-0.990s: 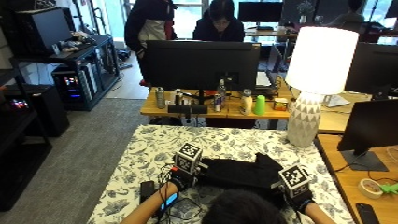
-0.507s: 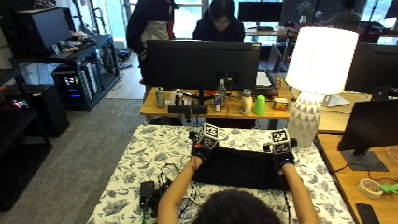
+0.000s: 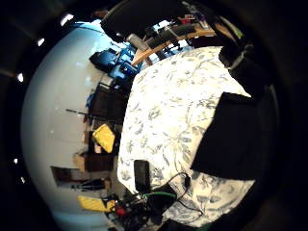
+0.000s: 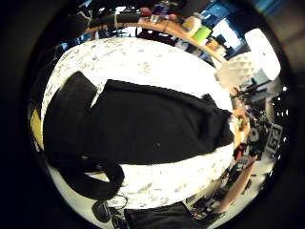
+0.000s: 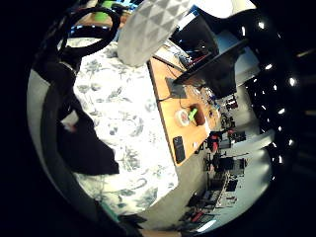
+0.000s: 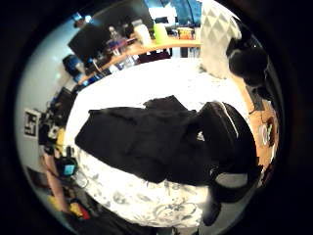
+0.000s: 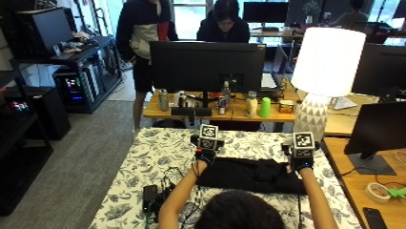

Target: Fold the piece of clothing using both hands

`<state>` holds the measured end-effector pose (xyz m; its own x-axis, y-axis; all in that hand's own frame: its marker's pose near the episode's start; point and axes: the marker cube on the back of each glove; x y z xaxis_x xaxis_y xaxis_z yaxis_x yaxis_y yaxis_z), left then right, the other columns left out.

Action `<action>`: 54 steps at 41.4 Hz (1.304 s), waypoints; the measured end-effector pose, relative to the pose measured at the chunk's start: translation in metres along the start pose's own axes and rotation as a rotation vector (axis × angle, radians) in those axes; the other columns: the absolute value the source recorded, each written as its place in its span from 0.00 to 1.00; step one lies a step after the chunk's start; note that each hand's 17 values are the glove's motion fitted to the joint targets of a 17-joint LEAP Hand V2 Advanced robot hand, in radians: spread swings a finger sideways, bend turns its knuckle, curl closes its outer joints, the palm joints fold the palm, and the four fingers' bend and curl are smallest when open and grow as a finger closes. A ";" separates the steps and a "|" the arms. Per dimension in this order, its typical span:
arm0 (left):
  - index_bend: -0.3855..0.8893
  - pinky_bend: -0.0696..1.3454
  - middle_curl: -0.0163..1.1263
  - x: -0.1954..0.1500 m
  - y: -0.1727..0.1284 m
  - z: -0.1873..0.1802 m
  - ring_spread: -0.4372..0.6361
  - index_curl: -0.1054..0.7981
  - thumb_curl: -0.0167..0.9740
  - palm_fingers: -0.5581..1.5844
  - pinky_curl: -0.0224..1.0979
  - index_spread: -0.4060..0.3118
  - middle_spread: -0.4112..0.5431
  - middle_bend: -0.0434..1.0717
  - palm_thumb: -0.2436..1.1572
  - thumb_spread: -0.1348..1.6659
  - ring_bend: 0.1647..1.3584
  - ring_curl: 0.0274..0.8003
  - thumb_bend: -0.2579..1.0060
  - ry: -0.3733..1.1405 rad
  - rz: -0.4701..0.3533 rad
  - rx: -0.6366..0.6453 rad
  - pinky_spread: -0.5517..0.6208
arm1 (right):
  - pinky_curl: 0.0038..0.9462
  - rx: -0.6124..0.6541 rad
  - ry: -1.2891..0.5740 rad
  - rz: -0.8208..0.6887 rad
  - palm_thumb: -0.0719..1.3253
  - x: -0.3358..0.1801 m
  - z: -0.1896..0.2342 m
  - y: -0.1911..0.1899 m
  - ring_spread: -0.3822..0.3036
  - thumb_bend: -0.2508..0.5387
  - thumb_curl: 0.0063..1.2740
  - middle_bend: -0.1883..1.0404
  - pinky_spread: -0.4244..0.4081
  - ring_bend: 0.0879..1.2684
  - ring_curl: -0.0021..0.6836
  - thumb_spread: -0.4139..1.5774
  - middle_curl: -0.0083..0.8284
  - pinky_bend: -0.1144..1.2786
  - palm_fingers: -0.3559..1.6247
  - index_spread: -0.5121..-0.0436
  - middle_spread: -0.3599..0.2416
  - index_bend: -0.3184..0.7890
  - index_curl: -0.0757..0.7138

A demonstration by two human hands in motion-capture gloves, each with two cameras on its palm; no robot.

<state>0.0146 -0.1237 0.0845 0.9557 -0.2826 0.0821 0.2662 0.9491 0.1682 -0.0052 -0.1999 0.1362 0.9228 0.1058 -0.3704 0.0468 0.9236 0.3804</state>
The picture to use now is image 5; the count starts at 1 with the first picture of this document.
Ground red and black chair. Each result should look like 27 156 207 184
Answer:
206 130 221 153

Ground cluttered equipment shelf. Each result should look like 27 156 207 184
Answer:
184 171 240 226

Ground wooden desk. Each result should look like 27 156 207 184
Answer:
147 42 222 167

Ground large black monitor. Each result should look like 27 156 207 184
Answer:
173 39 249 100

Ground black laptop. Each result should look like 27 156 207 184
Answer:
169 12 220 68

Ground black cable on desk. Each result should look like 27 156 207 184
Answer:
157 93 186 111

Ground white tape roll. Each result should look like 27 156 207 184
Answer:
175 109 192 127

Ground white blue floral tablecloth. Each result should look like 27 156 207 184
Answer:
58 37 181 216

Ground dark grey mouse pad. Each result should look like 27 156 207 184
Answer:
165 76 189 100

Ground green object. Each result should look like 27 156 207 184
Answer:
94 0 116 23

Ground black smartphone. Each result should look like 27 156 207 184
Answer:
172 135 188 165

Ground brown cup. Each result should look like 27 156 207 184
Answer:
191 103 207 127

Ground black office chair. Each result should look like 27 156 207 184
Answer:
210 153 249 173

